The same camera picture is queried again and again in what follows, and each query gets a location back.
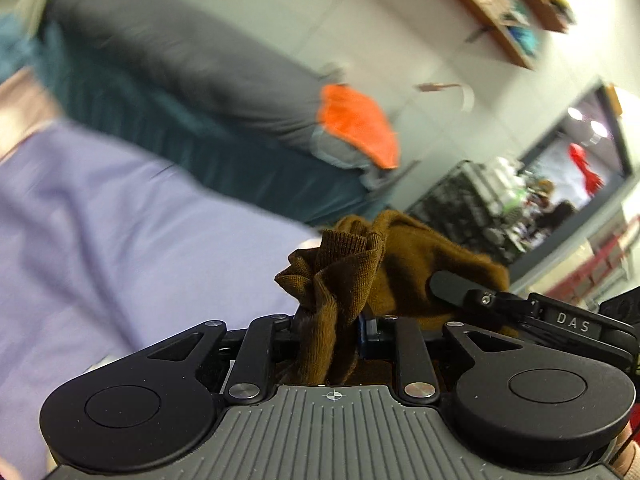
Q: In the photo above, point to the grey pillow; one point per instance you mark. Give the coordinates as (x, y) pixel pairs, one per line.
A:
(200, 60)

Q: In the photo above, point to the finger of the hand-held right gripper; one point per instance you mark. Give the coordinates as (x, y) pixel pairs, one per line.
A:
(450, 285)

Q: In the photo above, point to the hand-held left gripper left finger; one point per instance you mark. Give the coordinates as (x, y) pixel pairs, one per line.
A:
(260, 340)

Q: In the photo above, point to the clutter of shelf goods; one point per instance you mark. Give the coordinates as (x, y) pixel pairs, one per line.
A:
(505, 0)

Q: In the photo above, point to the purple floral bedsheet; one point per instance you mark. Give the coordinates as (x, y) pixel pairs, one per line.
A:
(125, 235)

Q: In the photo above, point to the grey storage rack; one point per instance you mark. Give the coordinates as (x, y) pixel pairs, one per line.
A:
(450, 205)

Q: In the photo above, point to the orange cloth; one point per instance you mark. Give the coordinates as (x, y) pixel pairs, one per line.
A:
(360, 125)

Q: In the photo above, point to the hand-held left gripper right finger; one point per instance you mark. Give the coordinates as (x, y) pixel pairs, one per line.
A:
(370, 335)

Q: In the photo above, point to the brown knit garment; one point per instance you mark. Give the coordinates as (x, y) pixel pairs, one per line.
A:
(400, 255)

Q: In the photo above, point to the teal quilted blanket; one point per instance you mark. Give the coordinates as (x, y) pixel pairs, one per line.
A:
(225, 170)

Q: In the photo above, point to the large framed window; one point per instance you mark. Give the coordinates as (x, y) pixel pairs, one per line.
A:
(560, 170)

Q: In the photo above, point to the wall hook with white tag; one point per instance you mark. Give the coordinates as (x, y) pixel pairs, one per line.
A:
(445, 87)

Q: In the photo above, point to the red figure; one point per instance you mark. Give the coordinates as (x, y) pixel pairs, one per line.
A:
(582, 162)

